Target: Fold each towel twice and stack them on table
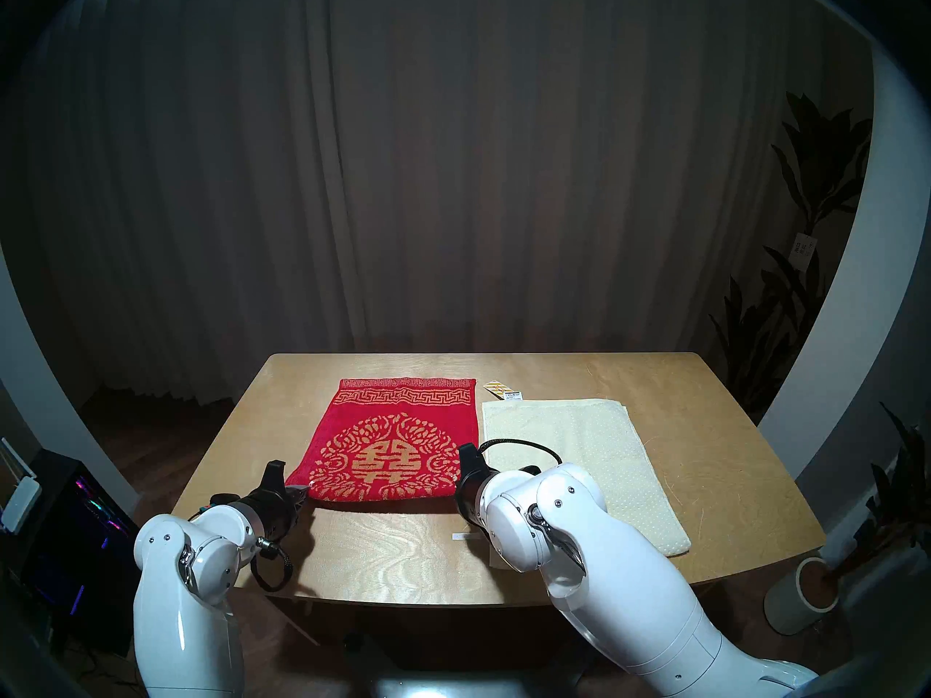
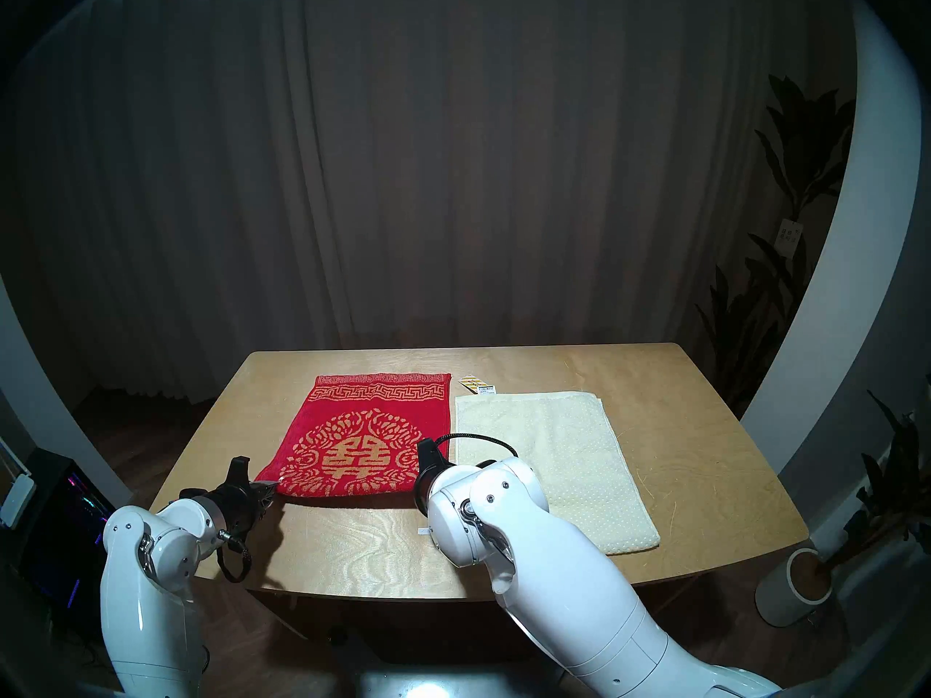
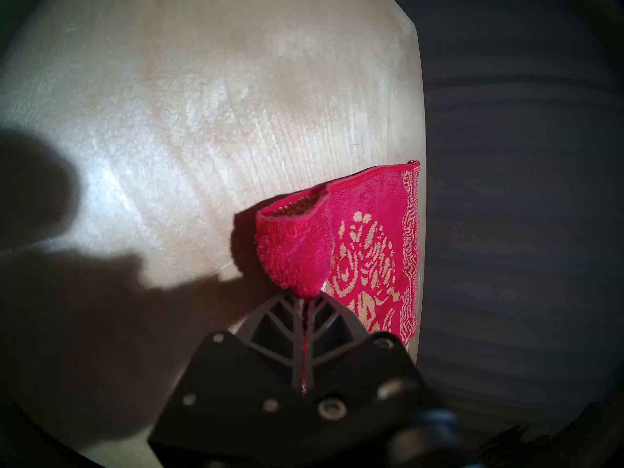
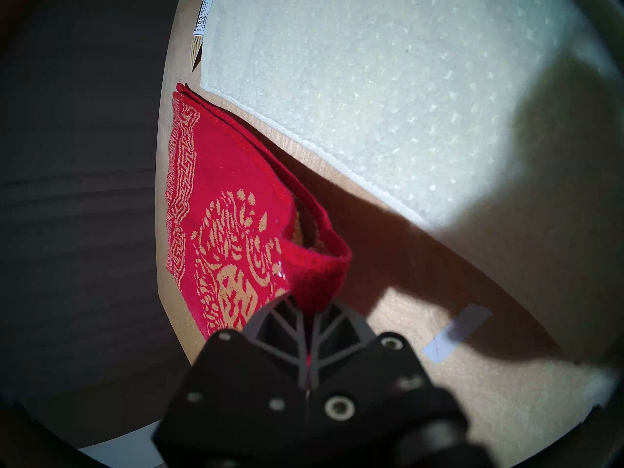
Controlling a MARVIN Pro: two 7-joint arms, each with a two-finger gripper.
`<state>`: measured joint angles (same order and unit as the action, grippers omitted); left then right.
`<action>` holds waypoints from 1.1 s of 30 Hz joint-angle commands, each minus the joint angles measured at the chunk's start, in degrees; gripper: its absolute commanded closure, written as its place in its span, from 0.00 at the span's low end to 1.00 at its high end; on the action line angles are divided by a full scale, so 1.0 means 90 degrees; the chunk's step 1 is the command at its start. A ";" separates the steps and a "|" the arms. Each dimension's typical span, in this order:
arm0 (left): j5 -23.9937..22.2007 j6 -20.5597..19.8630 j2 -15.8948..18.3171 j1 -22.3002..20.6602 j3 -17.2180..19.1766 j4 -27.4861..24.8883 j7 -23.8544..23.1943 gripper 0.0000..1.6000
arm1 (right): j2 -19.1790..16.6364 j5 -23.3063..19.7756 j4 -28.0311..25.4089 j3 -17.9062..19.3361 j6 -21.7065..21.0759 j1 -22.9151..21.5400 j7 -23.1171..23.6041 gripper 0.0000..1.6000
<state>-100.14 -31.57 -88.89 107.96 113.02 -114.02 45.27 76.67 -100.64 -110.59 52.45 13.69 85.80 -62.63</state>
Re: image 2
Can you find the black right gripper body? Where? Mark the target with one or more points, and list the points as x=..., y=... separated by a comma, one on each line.
x=420, y=489

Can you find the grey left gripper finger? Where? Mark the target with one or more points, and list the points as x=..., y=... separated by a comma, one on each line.
x=268, y=489
x=263, y=502

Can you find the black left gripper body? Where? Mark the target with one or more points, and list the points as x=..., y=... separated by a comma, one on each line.
x=233, y=507

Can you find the red towel with gold pattern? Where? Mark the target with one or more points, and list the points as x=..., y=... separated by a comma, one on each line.
x=364, y=442

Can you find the cream dotted towel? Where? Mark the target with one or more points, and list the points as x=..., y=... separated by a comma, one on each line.
x=567, y=456

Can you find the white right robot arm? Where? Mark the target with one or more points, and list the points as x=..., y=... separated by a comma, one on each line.
x=567, y=595

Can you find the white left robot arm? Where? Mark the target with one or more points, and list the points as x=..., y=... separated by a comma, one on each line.
x=145, y=595

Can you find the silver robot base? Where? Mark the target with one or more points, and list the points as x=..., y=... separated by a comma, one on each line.
x=451, y=682

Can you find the yellow white paper label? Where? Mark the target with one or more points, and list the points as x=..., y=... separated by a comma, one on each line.
x=476, y=385

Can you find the wooden table underframe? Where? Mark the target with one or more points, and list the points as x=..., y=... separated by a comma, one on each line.
x=287, y=618

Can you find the black computer tower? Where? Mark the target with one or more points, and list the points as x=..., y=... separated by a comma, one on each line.
x=65, y=536

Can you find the brown pleated curtain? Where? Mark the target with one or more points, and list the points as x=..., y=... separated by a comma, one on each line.
x=436, y=158

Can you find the white cylindrical plant pot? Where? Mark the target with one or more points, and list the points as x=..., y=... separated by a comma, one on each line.
x=782, y=595

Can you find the white plant tag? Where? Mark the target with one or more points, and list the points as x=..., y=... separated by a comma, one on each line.
x=788, y=238

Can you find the small dark leafy plant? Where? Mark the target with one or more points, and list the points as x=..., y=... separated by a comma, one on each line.
x=898, y=478

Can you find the tall dark leafy plant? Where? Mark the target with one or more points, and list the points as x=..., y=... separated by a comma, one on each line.
x=800, y=144

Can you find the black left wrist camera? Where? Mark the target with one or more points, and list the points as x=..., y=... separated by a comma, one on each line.
x=238, y=471

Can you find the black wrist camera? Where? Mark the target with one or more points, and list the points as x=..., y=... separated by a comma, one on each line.
x=430, y=453
x=238, y=471

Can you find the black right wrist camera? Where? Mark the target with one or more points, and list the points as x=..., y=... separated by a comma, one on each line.
x=430, y=453

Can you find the white wall device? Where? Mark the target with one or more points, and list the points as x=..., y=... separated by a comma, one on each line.
x=18, y=496

